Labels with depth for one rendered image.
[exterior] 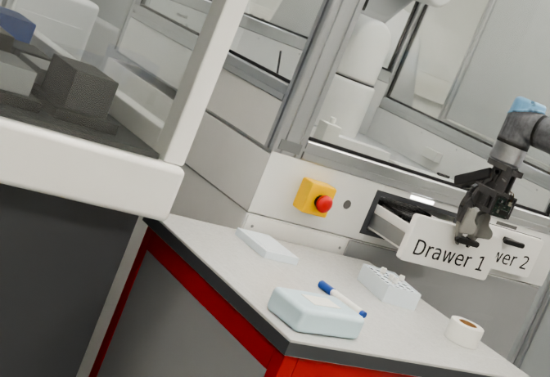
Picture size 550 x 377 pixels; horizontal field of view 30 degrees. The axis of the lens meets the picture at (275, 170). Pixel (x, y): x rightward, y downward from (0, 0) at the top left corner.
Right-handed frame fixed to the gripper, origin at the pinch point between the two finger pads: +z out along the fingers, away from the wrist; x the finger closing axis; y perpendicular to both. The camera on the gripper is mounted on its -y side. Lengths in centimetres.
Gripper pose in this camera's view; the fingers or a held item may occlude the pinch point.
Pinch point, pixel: (462, 239)
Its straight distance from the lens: 241.7
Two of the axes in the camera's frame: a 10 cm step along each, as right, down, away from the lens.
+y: 4.9, 3.3, -8.0
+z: -3.8, 9.1, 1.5
